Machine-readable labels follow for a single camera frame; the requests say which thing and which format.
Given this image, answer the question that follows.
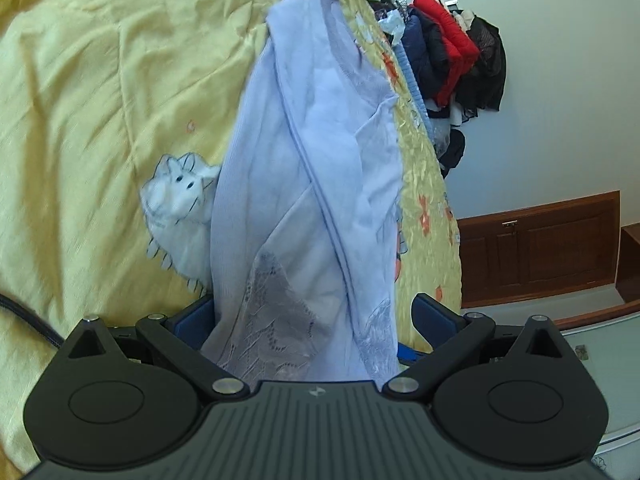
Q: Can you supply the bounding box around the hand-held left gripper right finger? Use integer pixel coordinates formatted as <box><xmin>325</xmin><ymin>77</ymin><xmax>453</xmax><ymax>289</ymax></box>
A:
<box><xmin>382</xmin><ymin>293</ymin><xmax>577</xmax><ymax>404</ymax></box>

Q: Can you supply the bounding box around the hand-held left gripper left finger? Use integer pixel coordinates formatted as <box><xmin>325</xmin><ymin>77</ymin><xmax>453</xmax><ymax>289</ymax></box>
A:
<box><xmin>66</xmin><ymin>296</ymin><xmax>251</xmax><ymax>402</ymax></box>

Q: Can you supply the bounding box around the lavender short-sleeved shirt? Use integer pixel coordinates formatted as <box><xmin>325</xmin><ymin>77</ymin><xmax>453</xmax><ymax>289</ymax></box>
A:
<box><xmin>200</xmin><ymin>0</ymin><xmax>407</xmax><ymax>382</ymax></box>

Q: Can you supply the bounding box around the brown wooden door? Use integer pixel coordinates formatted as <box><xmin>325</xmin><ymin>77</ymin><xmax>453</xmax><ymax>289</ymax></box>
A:
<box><xmin>457</xmin><ymin>190</ymin><xmax>622</xmax><ymax>310</ymax></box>

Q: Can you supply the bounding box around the small black garment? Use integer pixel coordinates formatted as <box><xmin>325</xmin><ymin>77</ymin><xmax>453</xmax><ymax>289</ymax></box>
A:
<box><xmin>438</xmin><ymin>129</ymin><xmax>467</xmax><ymax>172</ymax></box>

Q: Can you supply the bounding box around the light blue knitted blanket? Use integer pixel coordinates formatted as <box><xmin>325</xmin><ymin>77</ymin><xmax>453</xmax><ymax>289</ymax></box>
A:
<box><xmin>394</xmin><ymin>39</ymin><xmax>432</xmax><ymax>132</ymax></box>

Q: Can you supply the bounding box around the black sheer garment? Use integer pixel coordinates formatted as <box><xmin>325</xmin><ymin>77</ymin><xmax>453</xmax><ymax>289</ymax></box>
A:
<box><xmin>454</xmin><ymin>14</ymin><xmax>508</xmax><ymax>114</ymax></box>

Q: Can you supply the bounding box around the navy padded jacket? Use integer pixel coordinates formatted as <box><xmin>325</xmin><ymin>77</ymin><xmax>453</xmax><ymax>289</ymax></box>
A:
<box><xmin>401</xmin><ymin>11</ymin><xmax>447</xmax><ymax>107</ymax></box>

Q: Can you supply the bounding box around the yellow printed quilt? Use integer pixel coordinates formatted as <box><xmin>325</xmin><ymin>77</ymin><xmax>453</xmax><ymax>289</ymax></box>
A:
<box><xmin>0</xmin><ymin>0</ymin><xmax>462</xmax><ymax>467</ymax></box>

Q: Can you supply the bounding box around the red padded jacket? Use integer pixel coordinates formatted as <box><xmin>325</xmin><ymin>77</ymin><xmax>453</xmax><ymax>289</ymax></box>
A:
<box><xmin>411</xmin><ymin>0</ymin><xmax>482</xmax><ymax>107</ymax></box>

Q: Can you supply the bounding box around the white crumpled cloth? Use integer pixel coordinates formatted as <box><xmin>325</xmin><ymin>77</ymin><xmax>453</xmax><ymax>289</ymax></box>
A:
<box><xmin>380</xmin><ymin>7</ymin><xmax>412</xmax><ymax>46</ymax></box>

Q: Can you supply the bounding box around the black cable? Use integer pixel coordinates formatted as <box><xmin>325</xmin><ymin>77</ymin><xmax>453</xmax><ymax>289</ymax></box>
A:
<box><xmin>0</xmin><ymin>294</ymin><xmax>65</xmax><ymax>350</ymax></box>

